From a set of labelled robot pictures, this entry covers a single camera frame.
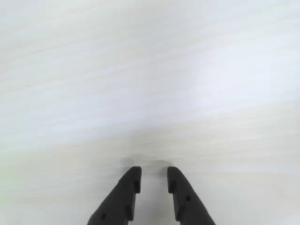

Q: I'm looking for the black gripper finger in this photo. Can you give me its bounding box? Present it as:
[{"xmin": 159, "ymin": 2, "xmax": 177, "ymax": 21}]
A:
[
  {"xmin": 167, "ymin": 166, "xmax": 217, "ymax": 225},
  {"xmin": 87, "ymin": 165, "xmax": 142, "ymax": 225}
]

